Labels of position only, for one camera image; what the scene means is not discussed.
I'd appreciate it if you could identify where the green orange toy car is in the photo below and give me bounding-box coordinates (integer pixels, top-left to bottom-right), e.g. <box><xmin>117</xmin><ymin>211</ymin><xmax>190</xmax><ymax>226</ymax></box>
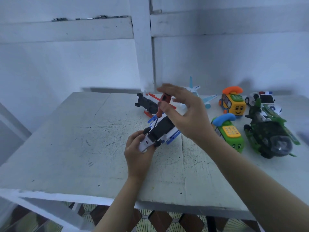
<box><xmin>211</xmin><ymin>113</ymin><xmax>245</xmax><ymax>154</ymax></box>

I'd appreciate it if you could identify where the dark green toy helicopter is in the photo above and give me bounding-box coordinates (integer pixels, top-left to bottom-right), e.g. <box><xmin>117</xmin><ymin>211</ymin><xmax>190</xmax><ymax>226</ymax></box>
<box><xmin>243</xmin><ymin>94</ymin><xmax>301</xmax><ymax>160</ymax></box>

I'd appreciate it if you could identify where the white blue toy vehicle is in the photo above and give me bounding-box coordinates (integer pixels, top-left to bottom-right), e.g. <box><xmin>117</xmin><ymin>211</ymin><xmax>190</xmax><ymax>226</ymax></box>
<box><xmin>138</xmin><ymin>111</ymin><xmax>183</xmax><ymax>154</ymax></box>

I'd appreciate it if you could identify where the white toy airplane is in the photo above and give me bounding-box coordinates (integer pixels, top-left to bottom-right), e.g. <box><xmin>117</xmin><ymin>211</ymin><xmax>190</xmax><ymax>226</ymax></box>
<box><xmin>186</xmin><ymin>76</ymin><xmax>218</xmax><ymax>110</ymax></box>

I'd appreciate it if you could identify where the yellow orange toy car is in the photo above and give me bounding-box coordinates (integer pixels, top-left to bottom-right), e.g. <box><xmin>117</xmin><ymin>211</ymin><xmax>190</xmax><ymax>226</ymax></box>
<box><xmin>218</xmin><ymin>86</ymin><xmax>247</xmax><ymax>118</ymax></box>

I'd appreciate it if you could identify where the red screwdriver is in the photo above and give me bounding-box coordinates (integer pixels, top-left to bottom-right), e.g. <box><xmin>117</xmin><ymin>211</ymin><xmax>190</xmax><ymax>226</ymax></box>
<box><xmin>154</xmin><ymin>92</ymin><xmax>173</xmax><ymax>131</ymax></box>

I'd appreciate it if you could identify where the person's left hand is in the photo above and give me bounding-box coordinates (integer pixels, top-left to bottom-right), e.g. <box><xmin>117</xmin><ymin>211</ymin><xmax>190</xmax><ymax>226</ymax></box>
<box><xmin>124</xmin><ymin>130</ymin><xmax>156</xmax><ymax>182</ymax></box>

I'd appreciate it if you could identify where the black white toy car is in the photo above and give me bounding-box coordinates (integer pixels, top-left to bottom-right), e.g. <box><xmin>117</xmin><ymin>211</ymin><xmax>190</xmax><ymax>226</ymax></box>
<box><xmin>244</xmin><ymin>91</ymin><xmax>283</xmax><ymax>116</ymax></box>

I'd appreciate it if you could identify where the person's right hand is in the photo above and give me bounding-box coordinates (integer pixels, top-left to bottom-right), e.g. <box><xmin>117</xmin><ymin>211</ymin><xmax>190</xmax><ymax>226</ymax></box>
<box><xmin>157</xmin><ymin>83</ymin><xmax>215</xmax><ymax>145</ymax></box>

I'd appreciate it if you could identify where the person's right forearm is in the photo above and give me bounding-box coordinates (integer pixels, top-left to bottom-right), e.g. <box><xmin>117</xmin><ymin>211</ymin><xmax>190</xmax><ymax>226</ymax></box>
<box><xmin>195</xmin><ymin>133</ymin><xmax>309</xmax><ymax>232</ymax></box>

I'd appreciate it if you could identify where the person's left forearm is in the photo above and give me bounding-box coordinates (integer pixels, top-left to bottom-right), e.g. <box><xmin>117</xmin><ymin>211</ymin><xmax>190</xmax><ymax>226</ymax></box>
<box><xmin>94</xmin><ymin>176</ymin><xmax>148</xmax><ymax>232</ymax></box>

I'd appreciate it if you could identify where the red white toy vehicle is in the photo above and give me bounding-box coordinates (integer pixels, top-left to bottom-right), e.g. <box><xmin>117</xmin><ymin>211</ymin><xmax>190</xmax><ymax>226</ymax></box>
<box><xmin>135</xmin><ymin>92</ymin><xmax>177</xmax><ymax>119</ymax></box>

